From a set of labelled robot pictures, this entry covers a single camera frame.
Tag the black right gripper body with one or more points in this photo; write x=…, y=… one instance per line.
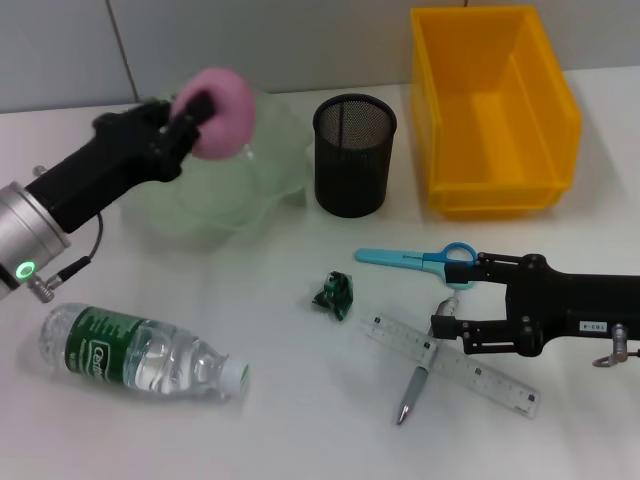
x=575, y=305

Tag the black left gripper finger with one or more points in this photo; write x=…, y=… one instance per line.
x=202, y=112
x=160, y=111

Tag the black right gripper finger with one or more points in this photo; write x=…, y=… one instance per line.
x=445, y=327
x=457, y=275

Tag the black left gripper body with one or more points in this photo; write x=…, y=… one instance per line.
x=105, y=160

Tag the pink toy peach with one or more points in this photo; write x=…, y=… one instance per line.
x=230, y=120

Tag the blue scissors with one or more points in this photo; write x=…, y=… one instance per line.
x=385, y=257

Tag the green plastic wrapper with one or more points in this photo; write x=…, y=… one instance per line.
x=334, y=295

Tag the clear green-label water bottle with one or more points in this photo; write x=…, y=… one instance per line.
x=150, y=355

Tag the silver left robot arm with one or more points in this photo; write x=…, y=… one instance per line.
x=25, y=230

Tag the clear plastic ruler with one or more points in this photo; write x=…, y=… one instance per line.
x=480, y=372

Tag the silver ballpoint pen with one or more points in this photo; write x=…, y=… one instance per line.
x=412, y=392

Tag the green wavy glass fruit bowl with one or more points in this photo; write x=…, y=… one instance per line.
x=270, y=165

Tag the black mesh pen holder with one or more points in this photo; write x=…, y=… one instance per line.
x=352, y=165

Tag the yellow plastic bin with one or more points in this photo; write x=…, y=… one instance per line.
x=500, y=125

